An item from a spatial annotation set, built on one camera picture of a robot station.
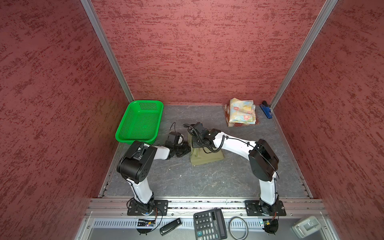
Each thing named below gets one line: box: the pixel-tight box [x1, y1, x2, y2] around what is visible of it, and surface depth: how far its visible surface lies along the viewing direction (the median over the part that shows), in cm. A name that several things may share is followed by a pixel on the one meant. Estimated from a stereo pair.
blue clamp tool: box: [259, 100, 273, 119], surface depth 119 cm
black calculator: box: [193, 208, 228, 240], surface depth 69 cm
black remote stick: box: [159, 218, 182, 236], surface depth 67 cm
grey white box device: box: [291, 216, 322, 239], surface depth 69 cm
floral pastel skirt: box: [229, 97, 257, 125], surface depth 111 cm
